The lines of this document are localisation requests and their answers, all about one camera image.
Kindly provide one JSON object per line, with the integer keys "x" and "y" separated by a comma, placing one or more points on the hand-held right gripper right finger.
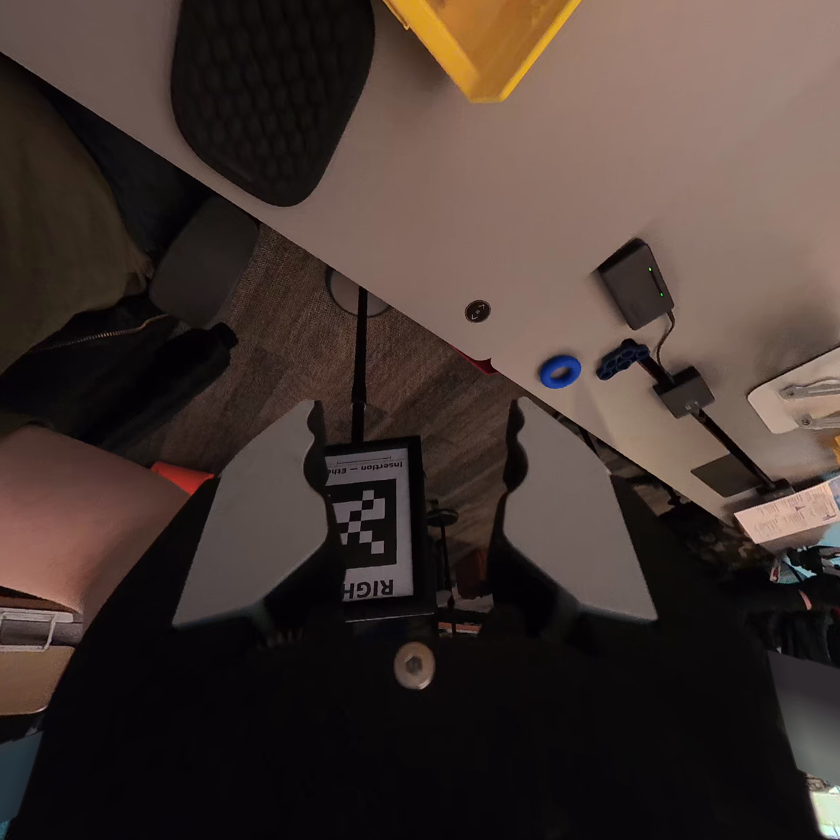
{"x": 577, "y": 525}

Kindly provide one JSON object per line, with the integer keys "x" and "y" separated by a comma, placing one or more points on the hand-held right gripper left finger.
{"x": 256, "y": 525}

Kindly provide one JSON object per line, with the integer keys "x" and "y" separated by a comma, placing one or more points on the person's left forearm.
{"x": 72, "y": 518}

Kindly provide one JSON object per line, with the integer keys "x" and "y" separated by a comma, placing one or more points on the small black port box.
{"x": 686, "y": 390}

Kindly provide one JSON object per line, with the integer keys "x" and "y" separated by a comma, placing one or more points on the orange object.
{"x": 187, "y": 478}

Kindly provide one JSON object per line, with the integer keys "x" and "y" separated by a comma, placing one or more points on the black framed printed tag display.
{"x": 377, "y": 518}

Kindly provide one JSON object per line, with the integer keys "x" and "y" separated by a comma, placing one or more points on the dark grey flat pad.
{"x": 718, "y": 476}

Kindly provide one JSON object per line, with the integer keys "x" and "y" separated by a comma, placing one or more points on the blue perforated plastic piece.
{"x": 617, "y": 362}

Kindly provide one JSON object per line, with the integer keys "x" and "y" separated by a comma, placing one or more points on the red object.
{"x": 482, "y": 365}

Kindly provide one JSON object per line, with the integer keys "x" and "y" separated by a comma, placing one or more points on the black stand pole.
{"x": 359, "y": 367}

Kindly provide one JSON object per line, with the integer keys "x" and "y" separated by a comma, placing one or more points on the black zippered jacket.
{"x": 131, "y": 380}

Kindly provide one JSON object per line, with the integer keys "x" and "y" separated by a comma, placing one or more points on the printed paper sheet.
{"x": 781, "y": 518}

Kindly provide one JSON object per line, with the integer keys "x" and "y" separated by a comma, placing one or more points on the white tray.
{"x": 764, "y": 400}

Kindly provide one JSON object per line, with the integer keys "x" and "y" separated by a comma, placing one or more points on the grey round stand base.
{"x": 342, "y": 292}

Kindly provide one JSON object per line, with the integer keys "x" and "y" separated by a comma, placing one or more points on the black adapter with green lights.
{"x": 633, "y": 282}

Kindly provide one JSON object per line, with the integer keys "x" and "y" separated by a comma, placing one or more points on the white plastic clasp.
{"x": 26, "y": 627}

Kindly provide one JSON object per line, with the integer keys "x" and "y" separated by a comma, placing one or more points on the grey chair armrest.
{"x": 203, "y": 262}

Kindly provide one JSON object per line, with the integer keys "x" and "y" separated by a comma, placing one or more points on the olive green jacket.
{"x": 52, "y": 216}

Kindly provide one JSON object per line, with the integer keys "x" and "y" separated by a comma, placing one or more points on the black textured rubber pad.
{"x": 262, "y": 98}

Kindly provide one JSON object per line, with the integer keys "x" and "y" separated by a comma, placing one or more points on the yellow plastic bin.
{"x": 485, "y": 39}

